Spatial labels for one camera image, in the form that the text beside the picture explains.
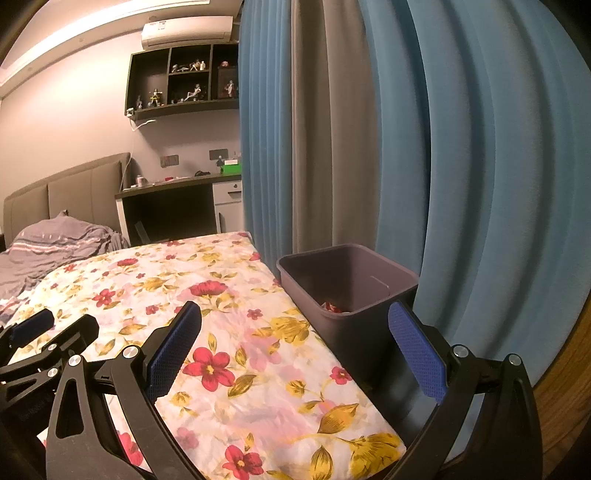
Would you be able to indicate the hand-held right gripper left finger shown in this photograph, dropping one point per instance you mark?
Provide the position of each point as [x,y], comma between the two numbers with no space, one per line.
[173,350]

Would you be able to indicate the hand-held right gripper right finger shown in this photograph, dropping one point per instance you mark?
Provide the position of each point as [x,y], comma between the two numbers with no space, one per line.
[415,350]

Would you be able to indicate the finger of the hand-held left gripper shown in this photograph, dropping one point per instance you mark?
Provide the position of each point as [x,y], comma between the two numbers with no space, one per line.
[69,337]
[32,325]

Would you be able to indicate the grey plastic bin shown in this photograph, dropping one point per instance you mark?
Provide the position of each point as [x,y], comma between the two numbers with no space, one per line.
[341,341]

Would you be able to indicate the red snack wrapper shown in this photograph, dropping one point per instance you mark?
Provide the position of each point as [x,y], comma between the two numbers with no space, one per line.
[331,308]

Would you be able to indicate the floral blanket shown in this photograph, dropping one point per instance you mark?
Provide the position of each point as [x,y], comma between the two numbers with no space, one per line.
[258,369]

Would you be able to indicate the grey striped duvet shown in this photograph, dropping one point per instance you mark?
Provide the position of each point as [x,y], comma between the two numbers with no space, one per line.
[55,240]

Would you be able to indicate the grey upholstered headboard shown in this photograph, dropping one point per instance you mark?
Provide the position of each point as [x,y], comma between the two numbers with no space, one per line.
[83,194]

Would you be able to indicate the white drawer cabinet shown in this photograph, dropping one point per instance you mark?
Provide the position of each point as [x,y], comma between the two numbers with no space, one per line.
[228,194]

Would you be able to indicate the dark wooden desk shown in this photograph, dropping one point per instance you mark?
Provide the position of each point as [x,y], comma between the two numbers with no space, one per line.
[175,183]

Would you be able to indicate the small white cup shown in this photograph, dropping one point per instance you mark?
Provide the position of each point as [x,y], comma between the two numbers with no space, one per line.
[139,180]

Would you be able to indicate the blue and grey curtain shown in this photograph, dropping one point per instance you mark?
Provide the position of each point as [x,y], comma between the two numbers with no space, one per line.
[485,184]

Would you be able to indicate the green box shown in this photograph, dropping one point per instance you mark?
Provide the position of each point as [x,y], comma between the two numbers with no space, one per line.
[231,167]

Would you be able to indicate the group of shelf figurines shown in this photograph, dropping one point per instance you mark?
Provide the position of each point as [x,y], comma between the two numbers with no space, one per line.
[194,94]

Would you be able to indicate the white air conditioner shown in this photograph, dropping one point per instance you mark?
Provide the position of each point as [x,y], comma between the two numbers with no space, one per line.
[184,32]

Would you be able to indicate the grey wall socket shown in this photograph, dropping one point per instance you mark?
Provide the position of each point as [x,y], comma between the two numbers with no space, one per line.
[169,160]
[218,154]

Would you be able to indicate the dark wall shelf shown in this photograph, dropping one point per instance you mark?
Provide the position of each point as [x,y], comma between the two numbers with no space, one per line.
[147,69]

